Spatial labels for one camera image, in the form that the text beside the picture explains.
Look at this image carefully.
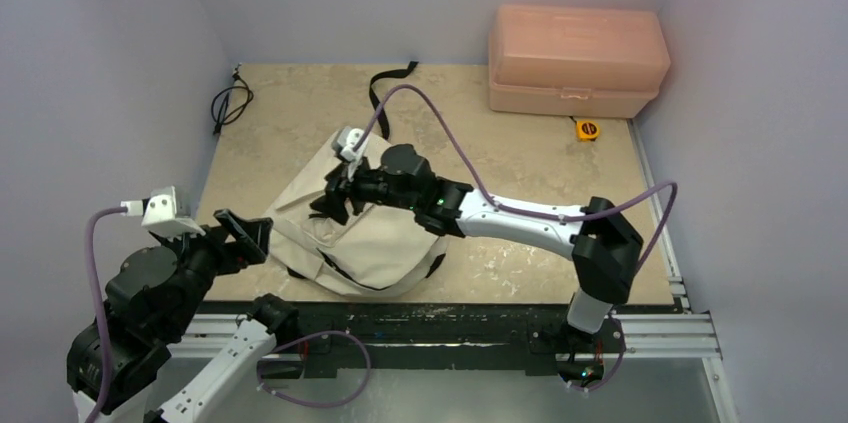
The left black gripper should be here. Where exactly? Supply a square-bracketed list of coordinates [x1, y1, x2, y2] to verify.
[157, 204, 272, 333]

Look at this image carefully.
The beige canvas backpack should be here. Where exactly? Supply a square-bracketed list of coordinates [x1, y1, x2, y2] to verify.
[265, 130, 448, 298]

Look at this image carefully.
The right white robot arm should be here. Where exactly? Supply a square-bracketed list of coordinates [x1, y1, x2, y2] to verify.
[310, 144, 644, 350]

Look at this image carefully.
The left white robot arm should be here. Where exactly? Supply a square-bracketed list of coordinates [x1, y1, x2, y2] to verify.
[66, 207, 299, 422]

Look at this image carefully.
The yellow tape measure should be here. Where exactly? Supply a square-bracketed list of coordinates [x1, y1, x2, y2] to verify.
[575, 120, 600, 142]

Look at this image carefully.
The pink plastic storage box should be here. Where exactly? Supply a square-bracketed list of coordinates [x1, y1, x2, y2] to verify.
[488, 5, 671, 119]

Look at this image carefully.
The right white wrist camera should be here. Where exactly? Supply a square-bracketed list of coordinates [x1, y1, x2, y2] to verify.
[331, 126, 368, 180]

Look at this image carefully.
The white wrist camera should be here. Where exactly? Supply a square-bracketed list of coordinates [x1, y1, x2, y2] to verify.
[120, 186, 205, 240]
[331, 126, 368, 180]

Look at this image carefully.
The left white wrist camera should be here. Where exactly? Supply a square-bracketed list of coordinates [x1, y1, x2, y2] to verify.
[120, 186, 205, 240]

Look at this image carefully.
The black coiled cable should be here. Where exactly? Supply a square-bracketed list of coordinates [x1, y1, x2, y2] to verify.
[210, 66, 255, 136]

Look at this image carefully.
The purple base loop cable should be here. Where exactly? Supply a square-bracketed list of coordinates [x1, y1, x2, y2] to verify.
[255, 329, 372, 408]

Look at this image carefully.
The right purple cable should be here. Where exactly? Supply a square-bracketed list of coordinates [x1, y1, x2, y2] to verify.
[357, 83, 680, 395]

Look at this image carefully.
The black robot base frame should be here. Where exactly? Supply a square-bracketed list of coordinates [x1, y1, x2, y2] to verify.
[192, 297, 627, 382]

